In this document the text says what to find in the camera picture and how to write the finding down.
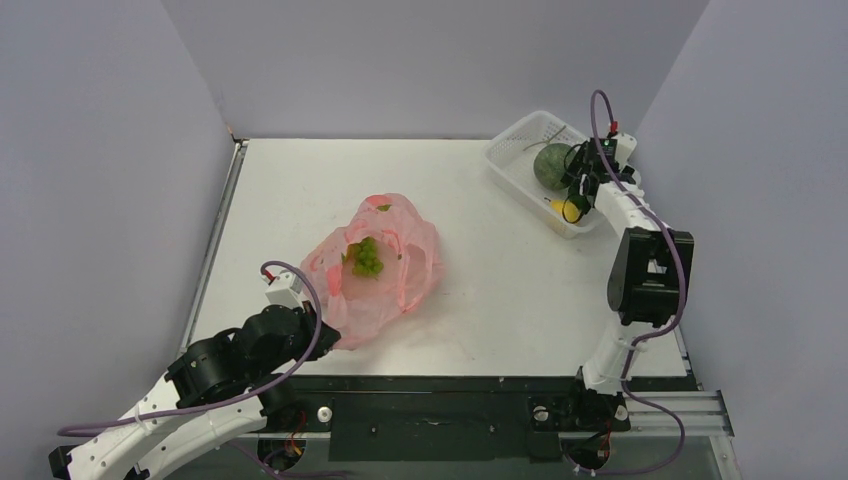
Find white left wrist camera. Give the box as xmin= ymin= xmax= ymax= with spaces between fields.
xmin=264 ymin=269 xmax=306 ymax=310

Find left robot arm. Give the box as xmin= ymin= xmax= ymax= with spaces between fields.
xmin=48 ymin=303 xmax=341 ymax=479

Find yellow fake lemon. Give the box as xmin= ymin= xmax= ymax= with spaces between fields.
xmin=550 ymin=200 xmax=585 ymax=224

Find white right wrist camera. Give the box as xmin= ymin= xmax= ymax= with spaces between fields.
xmin=600 ymin=132 xmax=638 ymax=168

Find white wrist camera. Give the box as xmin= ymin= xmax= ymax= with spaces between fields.
xmin=600 ymin=132 xmax=638 ymax=168
xmin=264 ymin=269 xmax=306 ymax=310

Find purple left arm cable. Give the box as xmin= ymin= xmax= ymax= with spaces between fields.
xmin=56 ymin=260 xmax=325 ymax=439

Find white plastic basket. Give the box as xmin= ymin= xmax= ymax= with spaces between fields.
xmin=484 ymin=109 xmax=643 ymax=240

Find green fake grapes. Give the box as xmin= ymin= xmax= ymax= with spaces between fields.
xmin=342 ymin=236 xmax=384 ymax=278

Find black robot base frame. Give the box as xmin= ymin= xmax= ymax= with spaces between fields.
xmin=257 ymin=375 xmax=695 ymax=469

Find pink plastic bag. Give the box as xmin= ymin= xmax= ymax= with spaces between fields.
xmin=300 ymin=193 xmax=445 ymax=351

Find brown fake fruit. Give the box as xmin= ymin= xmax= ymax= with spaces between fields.
xmin=533 ymin=143 xmax=574 ymax=191

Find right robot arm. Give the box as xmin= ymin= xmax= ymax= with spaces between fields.
xmin=556 ymin=137 xmax=694 ymax=427

